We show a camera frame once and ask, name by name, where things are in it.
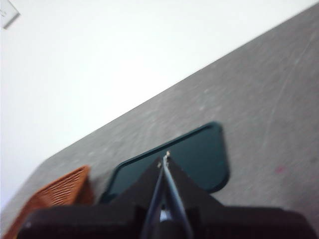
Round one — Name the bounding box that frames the brown wicker basket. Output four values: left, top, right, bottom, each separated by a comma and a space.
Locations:
3, 165, 95, 239

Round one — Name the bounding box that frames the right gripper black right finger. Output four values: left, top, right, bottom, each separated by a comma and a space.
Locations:
165, 152, 316, 239

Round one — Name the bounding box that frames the black tray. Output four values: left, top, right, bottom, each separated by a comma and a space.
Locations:
99, 121, 230, 204

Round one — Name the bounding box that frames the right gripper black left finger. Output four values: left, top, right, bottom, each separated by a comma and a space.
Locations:
17, 154, 165, 239

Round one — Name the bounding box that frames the white wall socket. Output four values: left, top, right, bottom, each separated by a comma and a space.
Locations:
0, 0, 21, 29

